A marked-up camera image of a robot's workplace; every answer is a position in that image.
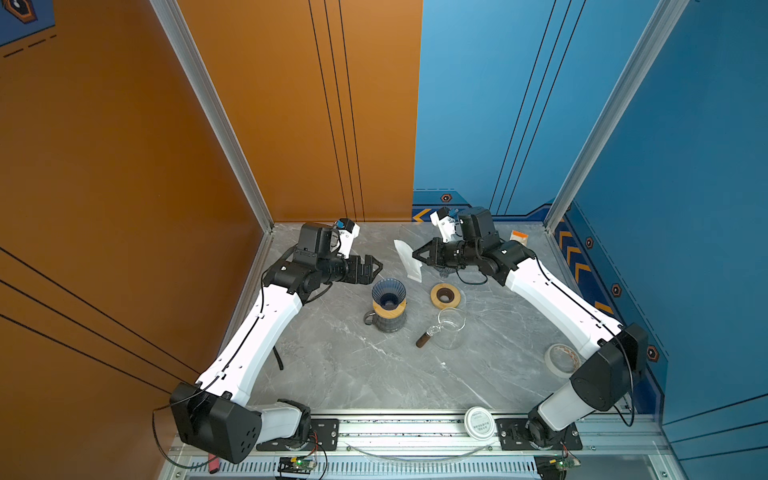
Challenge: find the green circuit board left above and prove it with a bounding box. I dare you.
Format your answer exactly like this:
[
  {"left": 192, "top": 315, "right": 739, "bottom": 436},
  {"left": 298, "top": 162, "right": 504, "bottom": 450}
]
[{"left": 276, "top": 457, "right": 318, "bottom": 479}]

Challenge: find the white paper coffee filter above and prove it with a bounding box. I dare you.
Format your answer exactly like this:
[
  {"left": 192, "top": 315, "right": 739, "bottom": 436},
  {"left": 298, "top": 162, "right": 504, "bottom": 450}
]
[{"left": 393, "top": 239, "right": 422, "bottom": 283}]

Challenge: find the blue ribbed glass dripper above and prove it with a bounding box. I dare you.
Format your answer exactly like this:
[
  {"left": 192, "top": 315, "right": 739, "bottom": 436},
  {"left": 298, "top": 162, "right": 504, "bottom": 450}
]
[{"left": 372, "top": 278, "right": 407, "bottom": 303}]

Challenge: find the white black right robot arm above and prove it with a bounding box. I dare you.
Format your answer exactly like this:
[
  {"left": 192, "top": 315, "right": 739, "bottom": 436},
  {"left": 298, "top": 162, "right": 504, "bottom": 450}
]
[{"left": 412, "top": 237, "right": 648, "bottom": 449}]

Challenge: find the aluminium right corner post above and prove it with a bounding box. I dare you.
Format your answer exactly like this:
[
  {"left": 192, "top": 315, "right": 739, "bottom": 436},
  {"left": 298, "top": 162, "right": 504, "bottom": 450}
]
[{"left": 543, "top": 0, "right": 689, "bottom": 233}]

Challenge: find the bamboo dripper ring stand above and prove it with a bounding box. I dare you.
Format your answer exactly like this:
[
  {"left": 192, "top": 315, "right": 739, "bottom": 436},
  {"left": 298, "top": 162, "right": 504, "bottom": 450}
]
[{"left": 372, "top": 299, "right": 407, "bottom": 319}]

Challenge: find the orange coffee filter pack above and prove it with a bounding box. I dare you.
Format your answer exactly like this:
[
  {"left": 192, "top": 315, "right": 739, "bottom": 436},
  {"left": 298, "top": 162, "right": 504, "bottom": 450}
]
[{"left": 510, "top": 230, "right": 529, "bottom": 246}]

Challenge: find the roll of clear tape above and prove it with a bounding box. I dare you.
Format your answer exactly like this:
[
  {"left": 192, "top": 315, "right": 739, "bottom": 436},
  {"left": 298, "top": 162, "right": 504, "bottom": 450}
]
[{"left": 544, "top": 344, "right": 582, "bottom": 379}]

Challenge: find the red handled screwdriver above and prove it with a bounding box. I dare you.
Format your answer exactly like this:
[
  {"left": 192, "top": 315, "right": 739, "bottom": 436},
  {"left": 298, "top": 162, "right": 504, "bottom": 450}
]
[{"left": 207, "top": 455, "right": 221, "bottom": 475}]

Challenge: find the white round lid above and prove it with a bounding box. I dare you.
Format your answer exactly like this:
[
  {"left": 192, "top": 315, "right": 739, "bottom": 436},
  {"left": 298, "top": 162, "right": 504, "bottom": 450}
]
[{"left": 464, "top": 406, "right": 496, "bottom": 441}]

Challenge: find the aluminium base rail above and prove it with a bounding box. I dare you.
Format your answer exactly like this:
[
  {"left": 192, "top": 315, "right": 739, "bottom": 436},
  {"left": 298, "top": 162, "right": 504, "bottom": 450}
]
[{"left": 160, "top": 410, "right": 686, "bottom": 479}]

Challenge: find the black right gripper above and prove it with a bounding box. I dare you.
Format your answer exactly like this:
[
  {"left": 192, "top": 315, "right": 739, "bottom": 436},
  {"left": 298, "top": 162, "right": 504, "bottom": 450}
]
[{"left": 411, "top": 238, "right": 481, "bottom": 269}]

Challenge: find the ribbed glass coffee server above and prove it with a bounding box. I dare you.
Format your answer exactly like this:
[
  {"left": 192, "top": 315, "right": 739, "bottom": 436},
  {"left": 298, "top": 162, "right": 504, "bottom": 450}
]
[{"left": 363, "top": 310, "right": 407, "bottom": 333}]

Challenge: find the circuit board right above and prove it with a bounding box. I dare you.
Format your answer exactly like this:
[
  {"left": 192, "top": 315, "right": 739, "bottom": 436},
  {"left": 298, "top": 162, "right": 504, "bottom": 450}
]
[{"left": 534, "top": 456, "right": 581, "bottom": 480}]

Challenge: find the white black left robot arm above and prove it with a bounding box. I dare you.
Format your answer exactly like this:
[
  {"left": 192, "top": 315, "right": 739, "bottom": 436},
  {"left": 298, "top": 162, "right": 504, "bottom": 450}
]
[{"left": 166, "top": 250, "right": 383, "bottom": 464}]

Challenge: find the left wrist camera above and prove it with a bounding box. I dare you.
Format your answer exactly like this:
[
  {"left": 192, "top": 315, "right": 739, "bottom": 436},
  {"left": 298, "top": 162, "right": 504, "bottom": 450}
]
[{"left": 297, "top": 218, "right": 360, "bottom": 259}]

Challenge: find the aluminium left corner post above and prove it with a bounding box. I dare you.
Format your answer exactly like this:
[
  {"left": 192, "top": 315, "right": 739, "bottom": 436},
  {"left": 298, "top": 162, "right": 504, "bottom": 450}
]
[{"left": 148, "top": 0, "right": 276, "bottom": 233}]

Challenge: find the aluminium corner post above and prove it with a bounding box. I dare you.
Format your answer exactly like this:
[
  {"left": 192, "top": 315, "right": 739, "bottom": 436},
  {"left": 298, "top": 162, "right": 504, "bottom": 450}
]
[
  {"left": 543, "top": 0, "right": 689, "bottom": 233},
  {"left": 148, "top": 0, "right": 276, "bottom": 233}
]

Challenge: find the clear glass pitcher wooden handle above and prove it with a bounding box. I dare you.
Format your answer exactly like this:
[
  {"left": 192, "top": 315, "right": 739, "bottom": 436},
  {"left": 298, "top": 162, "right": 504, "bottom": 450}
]
[{"left": 415, "top": 308, "right": 467, "bottom": 350}]

